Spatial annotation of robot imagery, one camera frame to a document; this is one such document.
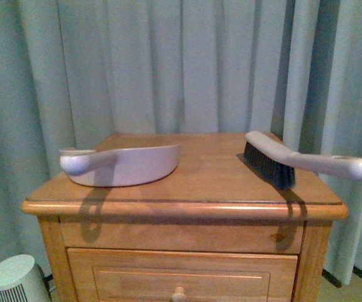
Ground wooden drawer with knob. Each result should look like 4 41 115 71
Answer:
67 248 298 301

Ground beige hand brush black bristles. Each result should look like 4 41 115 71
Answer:
244 131 362 189

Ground beige plastic dustpan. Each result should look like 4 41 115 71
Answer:
60 145 181 187

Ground white cylindrical air purifier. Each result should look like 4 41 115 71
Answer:
0 254 51 301

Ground wooden nightstand cabinet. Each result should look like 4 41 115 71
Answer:
21 133 348 301

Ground black power cable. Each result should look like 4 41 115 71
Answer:
40 269 54 290

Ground light green curtain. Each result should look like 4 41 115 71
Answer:
0 1 362 271

